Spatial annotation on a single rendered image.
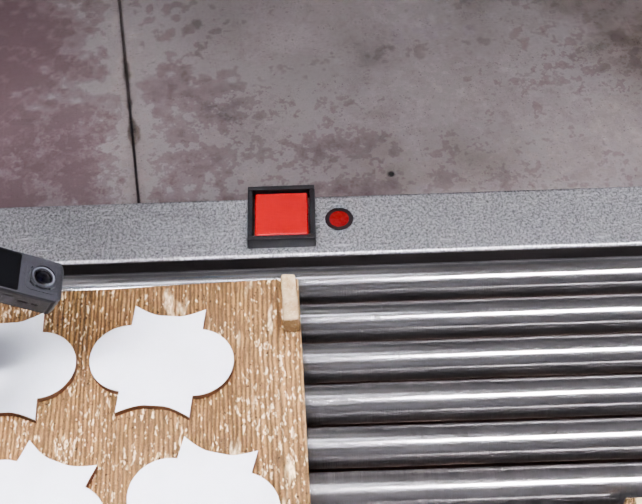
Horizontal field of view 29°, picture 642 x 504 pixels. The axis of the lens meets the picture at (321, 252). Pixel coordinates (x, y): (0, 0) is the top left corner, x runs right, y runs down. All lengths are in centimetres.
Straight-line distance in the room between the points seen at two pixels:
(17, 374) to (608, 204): 68
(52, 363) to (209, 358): 16
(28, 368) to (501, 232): 54
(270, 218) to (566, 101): 150
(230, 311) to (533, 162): 145
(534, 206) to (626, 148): 132
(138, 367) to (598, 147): 163
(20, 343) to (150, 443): 18
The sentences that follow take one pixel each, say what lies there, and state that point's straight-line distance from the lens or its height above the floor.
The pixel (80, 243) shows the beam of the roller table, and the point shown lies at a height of 92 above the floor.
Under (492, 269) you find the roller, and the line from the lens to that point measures 138.
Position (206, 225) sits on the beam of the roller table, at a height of 92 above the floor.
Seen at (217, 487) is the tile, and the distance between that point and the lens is 122.
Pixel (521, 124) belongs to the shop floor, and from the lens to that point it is 276.
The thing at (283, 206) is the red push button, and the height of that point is 93.
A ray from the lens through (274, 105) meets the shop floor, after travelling 278.
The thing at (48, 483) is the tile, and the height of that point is 94.
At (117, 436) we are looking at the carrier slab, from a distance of 127.
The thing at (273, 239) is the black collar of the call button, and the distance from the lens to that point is 139.
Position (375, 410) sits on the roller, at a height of 91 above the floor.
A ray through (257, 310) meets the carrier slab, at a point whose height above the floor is 94.
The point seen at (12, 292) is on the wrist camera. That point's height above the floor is 111.
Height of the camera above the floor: 205
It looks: 54 degrees down
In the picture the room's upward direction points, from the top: 2 degrees counter-clockwise
